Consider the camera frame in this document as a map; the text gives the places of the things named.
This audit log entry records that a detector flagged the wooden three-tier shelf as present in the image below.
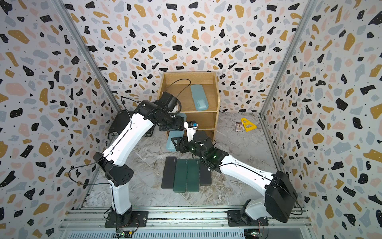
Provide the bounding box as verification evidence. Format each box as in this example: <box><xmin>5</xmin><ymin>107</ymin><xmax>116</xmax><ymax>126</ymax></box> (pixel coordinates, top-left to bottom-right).
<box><xmin>158</xmin><ymin>72</ymin><xmax>220</xmax><ymax>139</ymax></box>

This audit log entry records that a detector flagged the small card box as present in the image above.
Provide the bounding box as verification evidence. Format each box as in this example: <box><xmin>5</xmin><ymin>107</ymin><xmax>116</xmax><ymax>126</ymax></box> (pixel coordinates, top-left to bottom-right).
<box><xmin>235</xmin><ymin>122</ymin><xmax>244</xmax><ymax>132</ymax></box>

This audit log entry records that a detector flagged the black pencil case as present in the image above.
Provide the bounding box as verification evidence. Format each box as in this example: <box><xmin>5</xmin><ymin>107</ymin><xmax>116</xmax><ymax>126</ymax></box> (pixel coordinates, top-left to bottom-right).
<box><xmin>200</xmin><ymin>163</ymin><xmax>212</xmax><ymax>186</ymax></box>
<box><xmin>161</xmin><ymin>156</ymin><xmax>177</xmax><ymax>190</ymax></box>

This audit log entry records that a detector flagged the light blue pencil case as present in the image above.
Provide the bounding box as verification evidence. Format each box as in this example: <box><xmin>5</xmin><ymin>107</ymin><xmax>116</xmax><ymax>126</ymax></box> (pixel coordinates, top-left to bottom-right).
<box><xmin>191</xmin><ymin>85</ymin><xmax>209</xmax><ymax>111</ymax></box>
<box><xmin>165</xmin><ymin>113</ymin><xmax>188</xmax><ymax>152</ymax></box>

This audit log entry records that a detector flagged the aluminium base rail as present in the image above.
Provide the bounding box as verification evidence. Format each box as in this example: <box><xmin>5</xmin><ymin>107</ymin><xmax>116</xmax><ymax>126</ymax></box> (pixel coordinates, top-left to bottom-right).
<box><xmin>58</xmin><ymin>206</ymin><xmax>316</xmax><ymax>239</ymax></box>

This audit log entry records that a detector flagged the black flat case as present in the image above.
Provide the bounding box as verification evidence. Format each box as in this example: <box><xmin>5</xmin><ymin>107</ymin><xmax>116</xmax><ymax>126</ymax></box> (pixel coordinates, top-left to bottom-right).
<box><xmin>108</xmin><ymin>110</ymin><xmax>136</xmax><ymax>136</ymax></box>

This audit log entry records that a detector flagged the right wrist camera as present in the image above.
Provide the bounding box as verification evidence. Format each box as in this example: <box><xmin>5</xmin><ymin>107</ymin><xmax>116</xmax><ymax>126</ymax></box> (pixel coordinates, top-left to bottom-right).
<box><xmin>184</xmin><ymin>120</ymin><xmax>198</xmax><ymax>141</ymax></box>

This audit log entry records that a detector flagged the green pencil case left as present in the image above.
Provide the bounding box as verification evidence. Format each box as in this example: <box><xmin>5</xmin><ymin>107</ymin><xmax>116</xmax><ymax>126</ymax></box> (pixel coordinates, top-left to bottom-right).
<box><xmin>173</xmin><ymin>159</ymin><xmax>188</xmax><ymax>193</ymax></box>

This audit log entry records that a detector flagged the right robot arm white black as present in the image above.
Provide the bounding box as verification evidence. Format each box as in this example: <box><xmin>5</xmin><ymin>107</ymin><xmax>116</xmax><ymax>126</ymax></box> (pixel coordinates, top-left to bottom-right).
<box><xmin>171</xmin><ymin>131</ymin><xmax>297</xmax><ymax>224</ymax></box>

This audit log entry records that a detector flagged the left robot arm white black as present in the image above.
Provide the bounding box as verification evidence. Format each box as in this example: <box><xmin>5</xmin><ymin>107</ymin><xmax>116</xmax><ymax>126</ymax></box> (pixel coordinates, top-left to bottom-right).
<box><xmin>94</xmin><ymin>92</ymin><xmax>185</xmax><ymax>227</ymax></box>

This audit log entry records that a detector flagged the green pencil case right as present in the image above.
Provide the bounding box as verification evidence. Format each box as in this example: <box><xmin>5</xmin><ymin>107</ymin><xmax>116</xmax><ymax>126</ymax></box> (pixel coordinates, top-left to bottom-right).
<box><xmin>187</xmin><ymin>159</ymin><xmax>200</xmax><ymax>192</ymax></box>

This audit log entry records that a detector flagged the green pencil case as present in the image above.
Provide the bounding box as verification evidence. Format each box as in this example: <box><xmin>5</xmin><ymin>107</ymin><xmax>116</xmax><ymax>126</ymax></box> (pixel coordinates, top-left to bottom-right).
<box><xmin>173</xmin><ymin>159</ymin><xmax>188</xmax><ymax>193</ymax></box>
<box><xmin>187</xmin><ymin>159</ymin><xmax>200</xmax><ymax>192</ymax></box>

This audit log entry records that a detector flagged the yellow triangular plastic piece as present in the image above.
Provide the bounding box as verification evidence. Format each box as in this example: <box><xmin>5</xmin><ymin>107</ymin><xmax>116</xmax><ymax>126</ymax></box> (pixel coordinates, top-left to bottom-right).
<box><xmin>241</xmin><ymin>118</ymin><xmax>257</xmax><ymax>132</ymax></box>

